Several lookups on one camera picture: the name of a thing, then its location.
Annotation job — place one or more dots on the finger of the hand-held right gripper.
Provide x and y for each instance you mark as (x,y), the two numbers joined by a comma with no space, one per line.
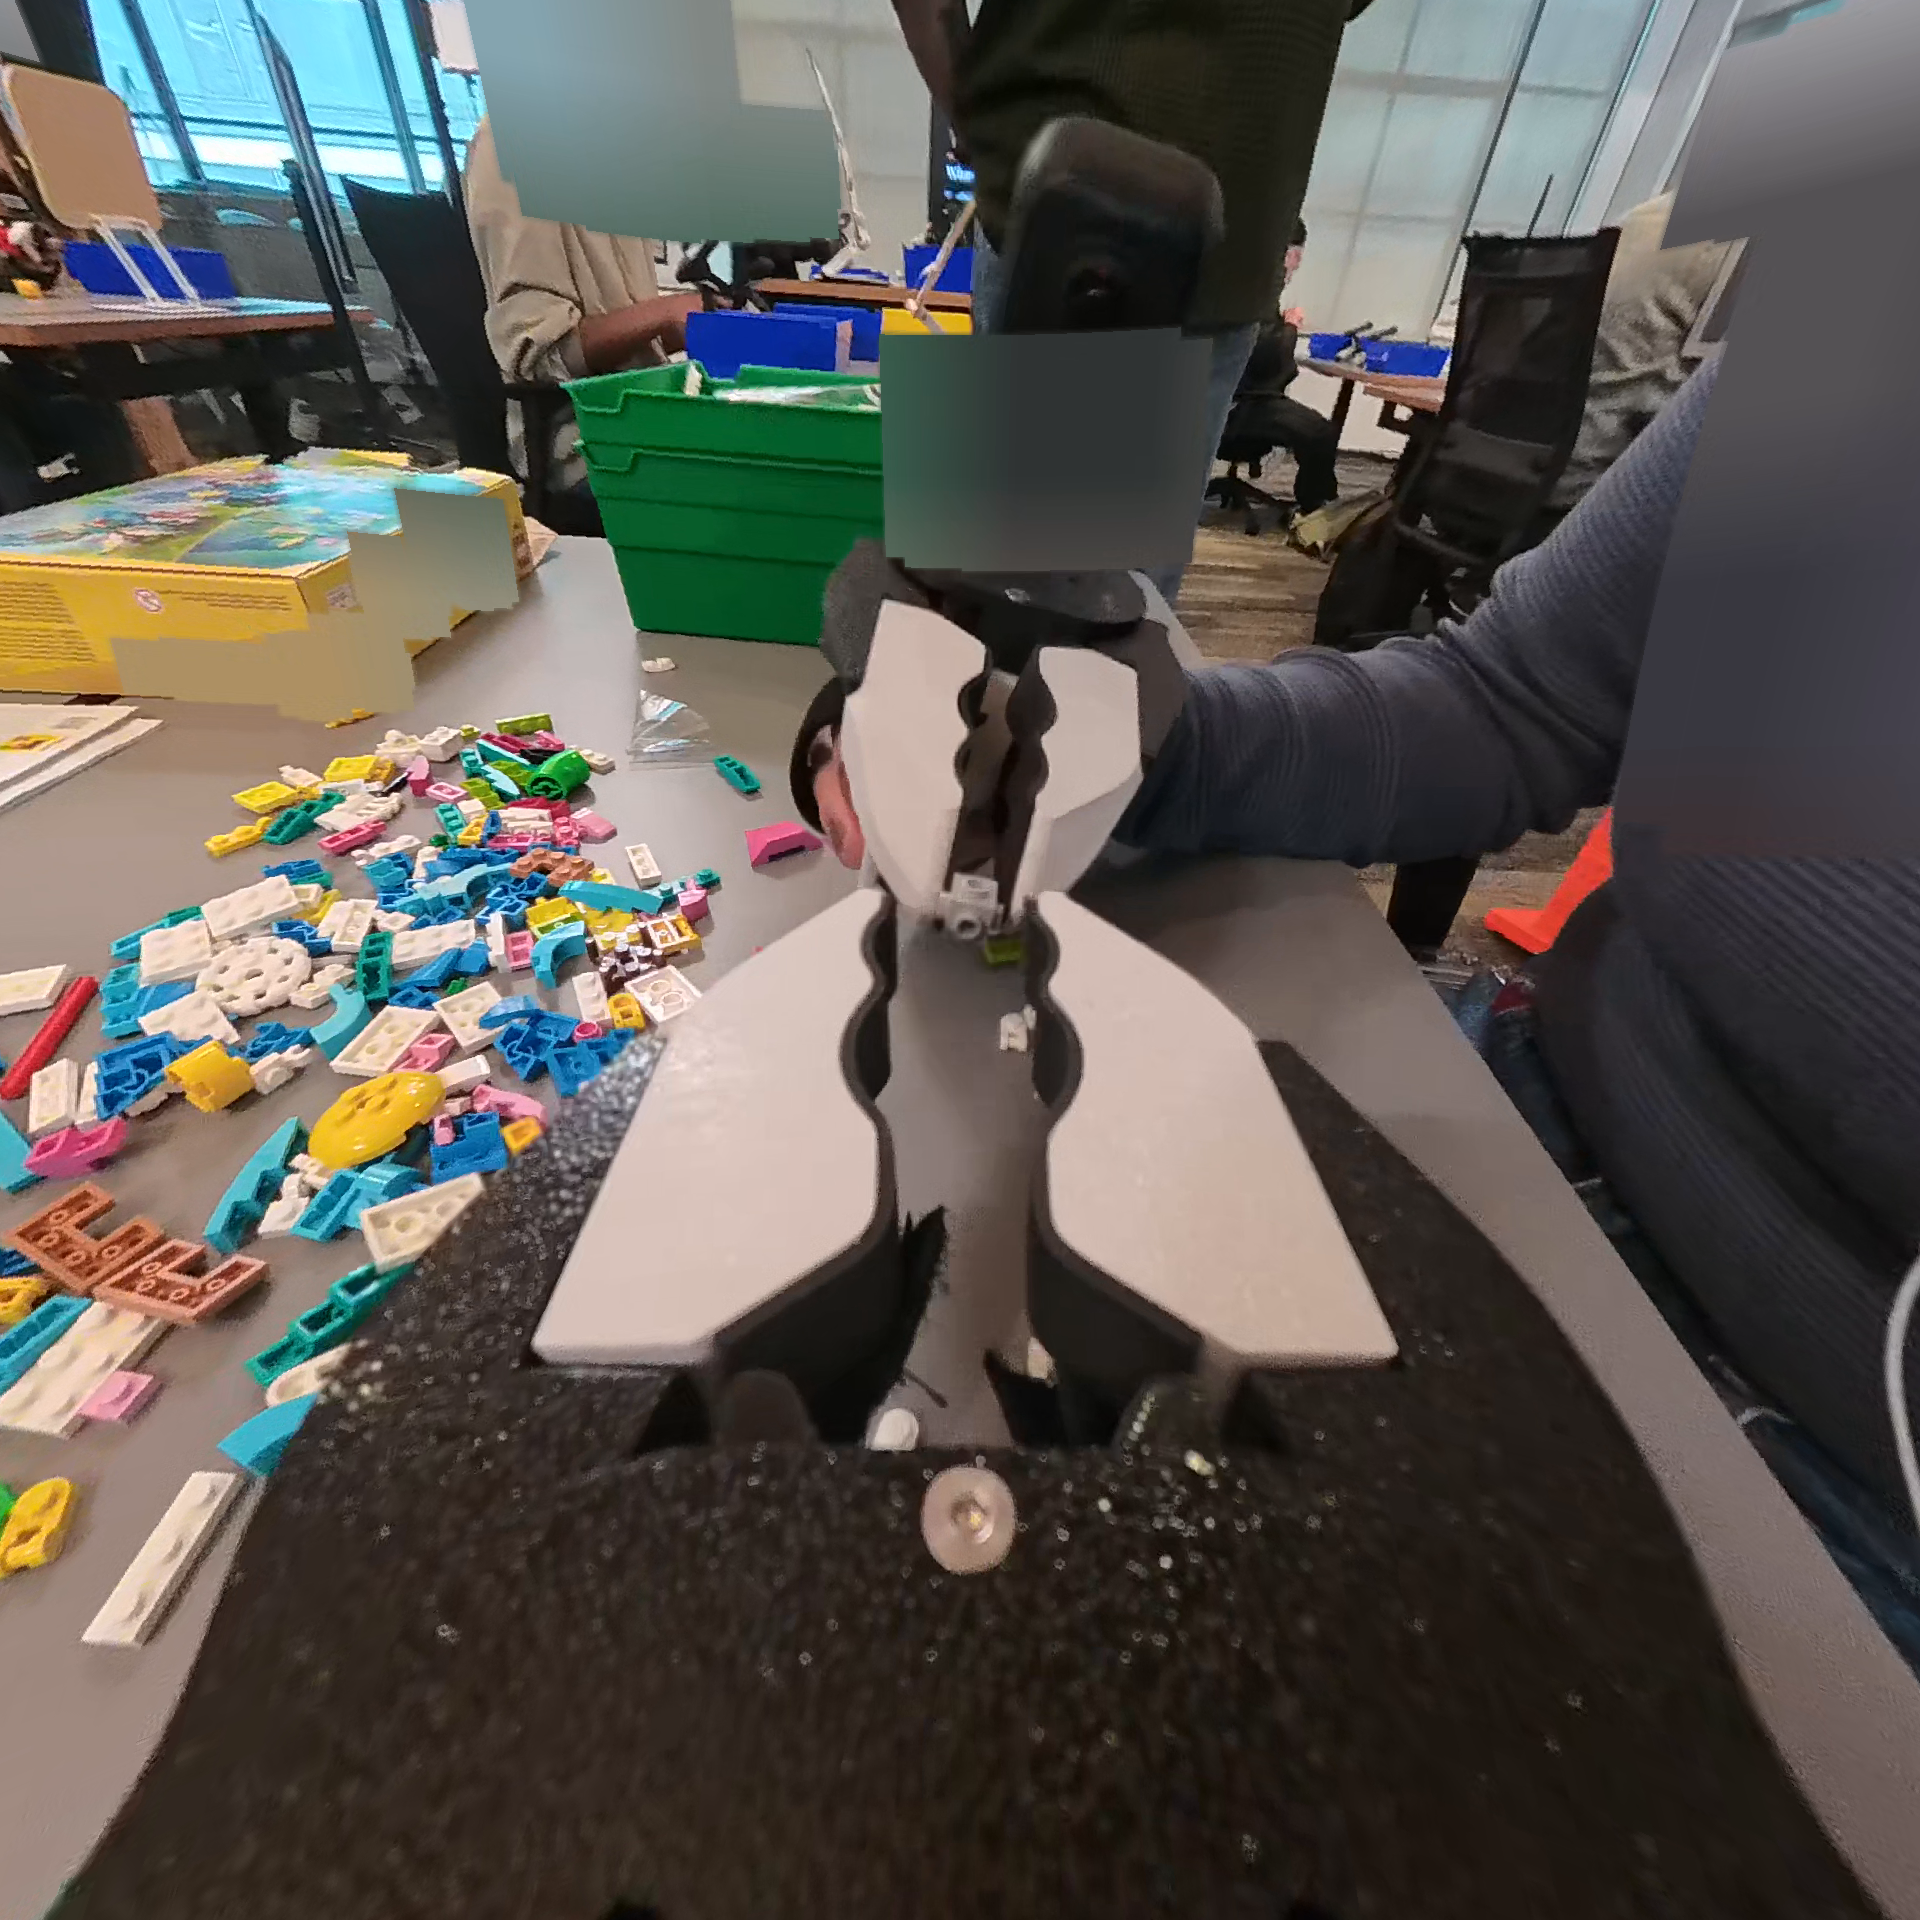
(1088,751)
(902,751)

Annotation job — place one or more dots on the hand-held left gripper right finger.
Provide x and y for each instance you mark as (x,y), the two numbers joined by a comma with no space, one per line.
(1201,1184)

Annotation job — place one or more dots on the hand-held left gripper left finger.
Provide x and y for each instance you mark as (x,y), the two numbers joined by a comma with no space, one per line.
(734,1142)

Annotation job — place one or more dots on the small grey lego piece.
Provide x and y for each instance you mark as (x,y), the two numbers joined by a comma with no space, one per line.
(968,902)

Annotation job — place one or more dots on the person's right forearm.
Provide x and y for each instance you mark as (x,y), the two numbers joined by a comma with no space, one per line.
(1425,705)

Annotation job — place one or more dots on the pink sloped lego brick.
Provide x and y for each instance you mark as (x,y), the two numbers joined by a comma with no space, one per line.
(779,846)

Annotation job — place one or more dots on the teal small lego plate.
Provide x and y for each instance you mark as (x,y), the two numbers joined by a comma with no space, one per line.
(737,773)

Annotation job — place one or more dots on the yellow round lego plate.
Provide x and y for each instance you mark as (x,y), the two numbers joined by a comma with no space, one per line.
(375,1118)

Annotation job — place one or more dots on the pile of colourful lego bricks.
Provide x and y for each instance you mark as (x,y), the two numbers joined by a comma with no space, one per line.
(225,908)

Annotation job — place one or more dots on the tan angled lego plate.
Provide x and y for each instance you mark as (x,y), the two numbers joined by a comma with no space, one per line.
(187,1288)

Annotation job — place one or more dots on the brown angled lego plate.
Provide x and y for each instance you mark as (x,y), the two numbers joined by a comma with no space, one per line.
(76,1237)

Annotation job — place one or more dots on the red lego bar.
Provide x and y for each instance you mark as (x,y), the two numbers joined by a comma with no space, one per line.
(43,1038)

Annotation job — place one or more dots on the yellow lego box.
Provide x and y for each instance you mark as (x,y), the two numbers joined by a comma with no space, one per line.
(166,587)

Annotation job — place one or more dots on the person's right hand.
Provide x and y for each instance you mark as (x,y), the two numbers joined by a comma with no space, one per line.
(849,820)

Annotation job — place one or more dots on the clear plastic bag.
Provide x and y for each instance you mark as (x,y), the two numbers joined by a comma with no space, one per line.
(667,727)

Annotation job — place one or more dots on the stack of green crates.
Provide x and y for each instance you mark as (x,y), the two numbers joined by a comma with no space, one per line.
(721,510)

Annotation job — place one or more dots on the blue plastic bin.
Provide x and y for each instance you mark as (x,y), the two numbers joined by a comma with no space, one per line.
(1380,355)
(135,269)
(763,342)

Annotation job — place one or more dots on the black mesh office chair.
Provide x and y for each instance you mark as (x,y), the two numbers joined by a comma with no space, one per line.
(1500,436)

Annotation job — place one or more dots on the orange plastic object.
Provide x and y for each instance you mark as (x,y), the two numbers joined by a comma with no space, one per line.
(1568,902)

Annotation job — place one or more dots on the white round gear plate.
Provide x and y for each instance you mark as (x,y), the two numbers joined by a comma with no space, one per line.
(252,975)

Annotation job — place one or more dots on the person's torso grey sweater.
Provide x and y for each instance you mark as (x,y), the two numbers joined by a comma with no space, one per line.
(1770,1079)

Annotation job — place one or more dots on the white paper booklet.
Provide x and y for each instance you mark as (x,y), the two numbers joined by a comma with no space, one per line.
(59,751)

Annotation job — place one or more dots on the wooden book stand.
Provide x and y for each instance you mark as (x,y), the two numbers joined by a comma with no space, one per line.
(90,143)

